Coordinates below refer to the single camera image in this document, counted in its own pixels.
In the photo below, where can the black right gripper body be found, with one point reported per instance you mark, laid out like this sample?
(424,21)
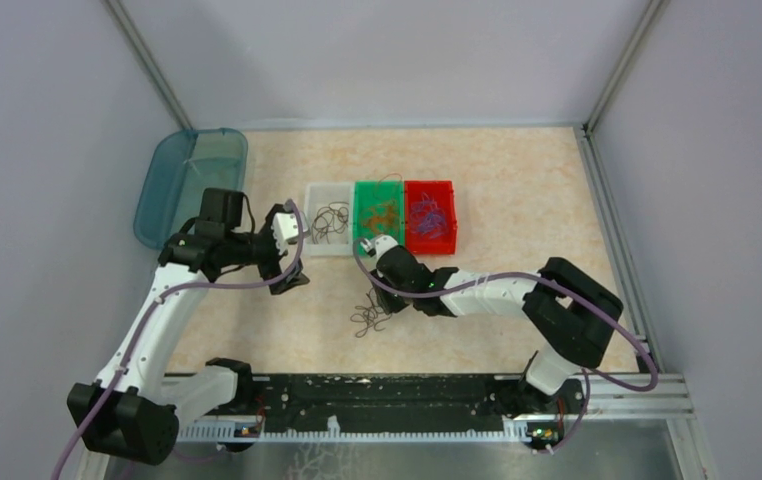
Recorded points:
(395,305)

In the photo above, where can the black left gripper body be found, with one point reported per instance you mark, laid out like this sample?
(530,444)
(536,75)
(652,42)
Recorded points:
(258,248)

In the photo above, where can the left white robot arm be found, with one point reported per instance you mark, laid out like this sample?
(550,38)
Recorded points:
(126,411)

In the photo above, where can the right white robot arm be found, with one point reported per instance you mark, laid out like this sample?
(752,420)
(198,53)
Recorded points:
(574,313)

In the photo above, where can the red plastic bin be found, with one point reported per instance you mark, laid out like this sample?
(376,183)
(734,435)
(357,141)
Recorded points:
(430,217)

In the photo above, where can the green plastic bin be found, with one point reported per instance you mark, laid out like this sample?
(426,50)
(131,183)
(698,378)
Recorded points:
(378,208)

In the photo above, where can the white plastic bin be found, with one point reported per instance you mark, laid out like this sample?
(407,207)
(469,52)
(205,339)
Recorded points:
(328,209)

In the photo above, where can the teal translucent plastic tray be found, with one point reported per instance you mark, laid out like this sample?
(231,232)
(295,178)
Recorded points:
(183,166)

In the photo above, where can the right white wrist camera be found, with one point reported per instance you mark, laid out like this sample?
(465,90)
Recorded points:
(378,245)

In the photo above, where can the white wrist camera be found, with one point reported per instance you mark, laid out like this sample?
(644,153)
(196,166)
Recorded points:
(378,245)
(288,227)

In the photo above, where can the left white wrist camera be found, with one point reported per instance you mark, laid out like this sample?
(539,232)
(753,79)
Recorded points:
(288,227)

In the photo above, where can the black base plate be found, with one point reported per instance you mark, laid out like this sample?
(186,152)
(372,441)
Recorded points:
(375,404)

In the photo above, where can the right aluminium side rail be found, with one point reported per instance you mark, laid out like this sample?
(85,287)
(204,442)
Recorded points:
(616,241)

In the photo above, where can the left aluminium frame post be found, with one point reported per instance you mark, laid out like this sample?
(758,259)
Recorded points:
(147,61)

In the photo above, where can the aluminium frame post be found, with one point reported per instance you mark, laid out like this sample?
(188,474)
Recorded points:
(147,61)
(650,16)

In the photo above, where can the right aluminium frame post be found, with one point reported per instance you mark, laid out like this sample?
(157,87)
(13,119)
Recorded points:
(650,16)

